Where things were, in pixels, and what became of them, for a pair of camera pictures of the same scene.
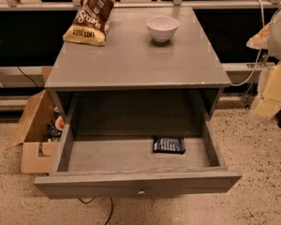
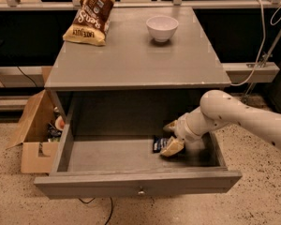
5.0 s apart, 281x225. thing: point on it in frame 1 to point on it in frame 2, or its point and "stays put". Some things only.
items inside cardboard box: (54, 131) stays put
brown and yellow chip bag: (92, 17) stays put
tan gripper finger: (259, 41) to (190, 127)
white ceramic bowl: (162, 27) stays put
